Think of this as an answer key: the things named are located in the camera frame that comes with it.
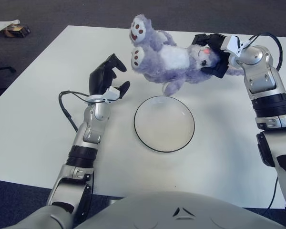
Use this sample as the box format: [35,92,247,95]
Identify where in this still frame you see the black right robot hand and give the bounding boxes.
[191,33,229,79]

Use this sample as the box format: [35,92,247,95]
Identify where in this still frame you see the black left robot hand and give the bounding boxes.
[89,53,131,100]

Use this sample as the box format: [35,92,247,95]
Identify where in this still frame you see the purple plush bunny doll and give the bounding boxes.
[129,14,245,96]

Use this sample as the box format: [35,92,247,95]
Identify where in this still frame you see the white plate black rim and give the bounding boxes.
[133,95,195,153]

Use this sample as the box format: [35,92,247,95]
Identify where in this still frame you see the black office chair base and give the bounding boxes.
[0,57,17,73]

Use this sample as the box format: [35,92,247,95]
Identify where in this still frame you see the black and gold box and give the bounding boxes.
[4,23,31,38]

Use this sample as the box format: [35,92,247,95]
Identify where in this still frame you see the grey robot torso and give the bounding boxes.
[73,190,286,229]

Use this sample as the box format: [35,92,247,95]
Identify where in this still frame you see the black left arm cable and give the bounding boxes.
[59,90,96,132]

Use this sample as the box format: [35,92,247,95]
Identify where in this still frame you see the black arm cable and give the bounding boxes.
[249,32,284,71]
[59,90,96,132]

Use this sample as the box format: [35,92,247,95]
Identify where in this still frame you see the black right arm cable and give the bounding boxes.
[249,32,284,71]

